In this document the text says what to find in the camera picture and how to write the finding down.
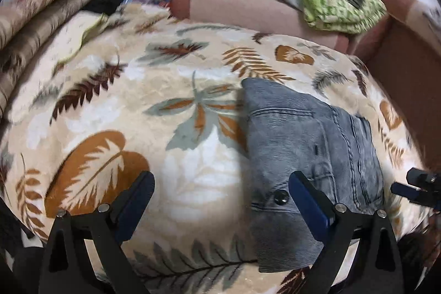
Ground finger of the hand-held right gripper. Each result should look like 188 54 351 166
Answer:
391 182 441 212
406 168 441 193

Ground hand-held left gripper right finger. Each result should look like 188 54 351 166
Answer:
289 171 404 294

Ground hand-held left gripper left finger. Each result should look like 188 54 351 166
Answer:
38 171 155 294

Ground blue-grey denim pants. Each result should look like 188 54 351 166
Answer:
241 78 386 273

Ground brown cardboard box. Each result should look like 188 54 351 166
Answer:
353 13 441 174

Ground cream leaf-print blanket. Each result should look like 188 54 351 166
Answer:
0 3 431 294

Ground cream pillow with green trim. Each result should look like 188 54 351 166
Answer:
7 12 111 124

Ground pink bolster cushion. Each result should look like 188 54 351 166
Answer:
171 0 349 55

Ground brown striped folded quilt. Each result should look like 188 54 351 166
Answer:
0 0 101 115

